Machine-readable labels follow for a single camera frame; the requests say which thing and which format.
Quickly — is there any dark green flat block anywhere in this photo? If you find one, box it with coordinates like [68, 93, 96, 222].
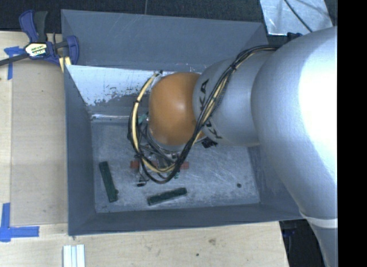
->
[146, 187, 188, 207]
[98, 161, 119, 203]

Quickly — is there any grey metal bin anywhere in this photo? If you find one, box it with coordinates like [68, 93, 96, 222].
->
[60, 9, 302, 237]

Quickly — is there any pale wood flat board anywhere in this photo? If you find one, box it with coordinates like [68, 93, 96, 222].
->
[10, 59, 69, 227]

